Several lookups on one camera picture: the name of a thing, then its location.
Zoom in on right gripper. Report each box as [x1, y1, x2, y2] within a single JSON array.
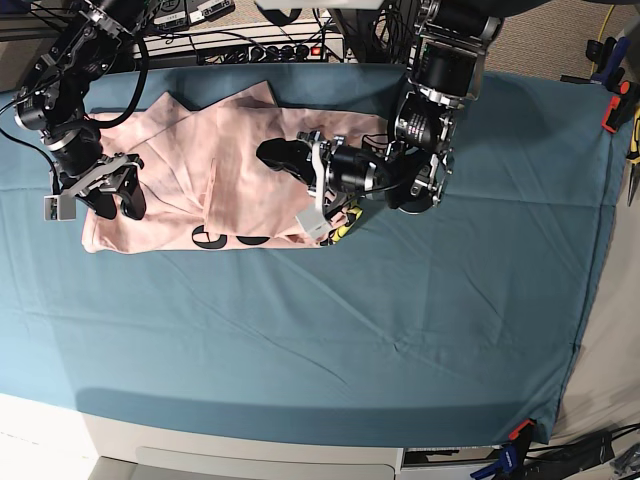
[[42, 129, 146, 221]]

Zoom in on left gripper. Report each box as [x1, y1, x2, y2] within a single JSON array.
[[256, 130, 390, 238]]

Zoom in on pink T-shirt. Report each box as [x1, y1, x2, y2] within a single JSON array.
[[82, 82, 387, 254]]

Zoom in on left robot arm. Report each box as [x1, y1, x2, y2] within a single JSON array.
[[256, 0, 504, 238]]

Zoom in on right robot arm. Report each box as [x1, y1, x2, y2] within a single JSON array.
[[8, 1, 149, 221]]

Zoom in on black power strip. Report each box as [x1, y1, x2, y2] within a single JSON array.
[[224, 43, 329, 64]]

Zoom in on teal table cloth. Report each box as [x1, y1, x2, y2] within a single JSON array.
[[1, 73, 631, 447]]

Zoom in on blue black clamp top right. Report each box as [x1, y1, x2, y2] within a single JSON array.
[[585, 36, 631, 93]]

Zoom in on orange black clamp right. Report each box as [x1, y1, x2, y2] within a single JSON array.
[[601, 81, 639, 134]]

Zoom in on orange blue clamp bottom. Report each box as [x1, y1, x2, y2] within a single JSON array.
[[470, 419, 537, 480]]

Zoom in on yellow handled pliers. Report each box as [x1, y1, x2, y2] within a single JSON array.
[[626, 108, 640, 207]]

